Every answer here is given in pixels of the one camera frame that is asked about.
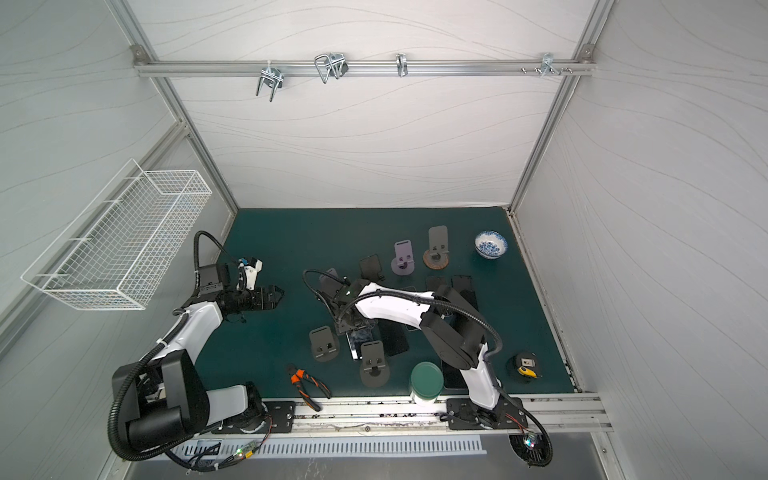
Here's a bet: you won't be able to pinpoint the black smartphone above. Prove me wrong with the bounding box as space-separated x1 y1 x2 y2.
346 329 374 361
451 275 478 310
441 361 467 391
378 320 409 357

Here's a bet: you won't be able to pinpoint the blue edged smartphone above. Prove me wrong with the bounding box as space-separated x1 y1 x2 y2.
425 276 447 292

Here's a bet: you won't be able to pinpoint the brown round phone stand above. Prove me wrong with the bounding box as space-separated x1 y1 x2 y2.
423 225 450 270

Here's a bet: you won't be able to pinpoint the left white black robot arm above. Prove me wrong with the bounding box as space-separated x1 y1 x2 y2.
107 258 283 461

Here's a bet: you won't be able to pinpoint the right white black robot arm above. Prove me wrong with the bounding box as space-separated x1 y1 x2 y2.
309 271 512 430

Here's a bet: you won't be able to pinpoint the black square phone stand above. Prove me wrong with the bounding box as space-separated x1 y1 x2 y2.
359 254 385 283

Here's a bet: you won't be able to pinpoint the dark stand front left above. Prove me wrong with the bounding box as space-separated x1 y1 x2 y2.
309 326 340 363

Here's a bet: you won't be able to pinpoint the lilac phone stand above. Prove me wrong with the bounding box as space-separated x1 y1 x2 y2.
391 240 415 276

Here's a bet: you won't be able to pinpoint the dark round phone stand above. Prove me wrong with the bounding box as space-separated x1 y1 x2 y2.
360 341 391 388

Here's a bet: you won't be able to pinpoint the green table mat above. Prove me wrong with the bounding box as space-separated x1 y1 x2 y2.
196 207 573 398

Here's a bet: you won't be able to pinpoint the orange black pliers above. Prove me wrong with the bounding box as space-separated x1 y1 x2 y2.
286 364 332 412

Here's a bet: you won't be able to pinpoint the green lid jar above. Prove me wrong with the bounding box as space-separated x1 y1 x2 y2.
409 362 444 405

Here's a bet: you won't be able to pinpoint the blue white porcelain bowl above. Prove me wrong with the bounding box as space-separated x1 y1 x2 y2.
474 230 508 260

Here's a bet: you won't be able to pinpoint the yellow black tape measure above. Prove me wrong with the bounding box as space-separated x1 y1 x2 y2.
513 352 541 381

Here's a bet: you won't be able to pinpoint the left metal clamp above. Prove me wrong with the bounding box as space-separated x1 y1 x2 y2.
255 63 284 102

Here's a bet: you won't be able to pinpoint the metal clamp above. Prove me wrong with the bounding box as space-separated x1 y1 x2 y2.
314 52 349 84
395 53 408 78
255 63 284 102
520 53 572 77

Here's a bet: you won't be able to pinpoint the right metal clamp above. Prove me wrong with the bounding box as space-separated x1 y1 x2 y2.
520 53 572 77

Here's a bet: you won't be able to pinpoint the white wire basket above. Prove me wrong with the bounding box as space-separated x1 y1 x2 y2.
20 159 212 311

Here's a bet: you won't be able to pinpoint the white slotted cable duct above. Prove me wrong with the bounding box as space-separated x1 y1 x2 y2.
179 436 488 462

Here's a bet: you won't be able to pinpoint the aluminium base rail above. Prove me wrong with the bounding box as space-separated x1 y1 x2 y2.
265 393 613 438

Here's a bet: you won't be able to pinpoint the aluminium cross rail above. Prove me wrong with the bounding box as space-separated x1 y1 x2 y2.
134 57 597 78

